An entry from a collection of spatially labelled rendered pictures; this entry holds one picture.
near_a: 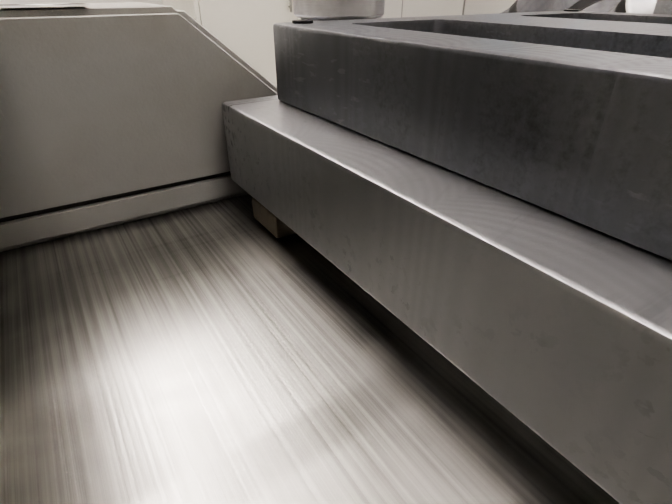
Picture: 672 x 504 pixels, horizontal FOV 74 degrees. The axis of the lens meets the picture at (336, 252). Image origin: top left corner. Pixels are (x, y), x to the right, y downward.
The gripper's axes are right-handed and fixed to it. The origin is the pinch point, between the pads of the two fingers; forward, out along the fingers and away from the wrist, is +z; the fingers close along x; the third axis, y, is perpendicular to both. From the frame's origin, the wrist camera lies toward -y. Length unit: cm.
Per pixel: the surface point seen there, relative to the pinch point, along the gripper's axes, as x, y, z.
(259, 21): -58, 182, -9
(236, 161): 15.9, -19.0, -17.1
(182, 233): 18.3, -19.7, -15.1
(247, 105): 15.3, -19.2, -19.0
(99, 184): 20.4, -18.1, -16.8
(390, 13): -169, 239, -7
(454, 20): 7.9, -20.8, -21.5
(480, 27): 7.8, -22.1, -21.4
